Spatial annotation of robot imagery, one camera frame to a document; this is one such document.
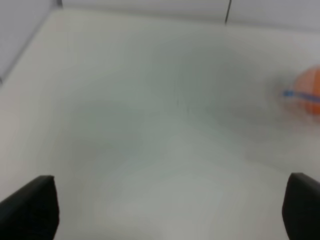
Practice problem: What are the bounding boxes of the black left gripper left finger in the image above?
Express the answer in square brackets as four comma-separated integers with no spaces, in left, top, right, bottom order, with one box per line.
[0,175,60,240]

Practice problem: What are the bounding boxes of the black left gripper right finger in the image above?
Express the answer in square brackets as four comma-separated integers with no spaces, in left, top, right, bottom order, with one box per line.
[282,173,320,240]

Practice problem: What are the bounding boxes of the clear zip bag blue seal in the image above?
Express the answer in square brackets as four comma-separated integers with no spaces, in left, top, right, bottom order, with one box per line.
[270,64,320,125]

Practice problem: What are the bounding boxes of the orange fruit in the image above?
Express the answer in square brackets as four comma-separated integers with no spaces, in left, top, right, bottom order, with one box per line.
[293,65,320,117]

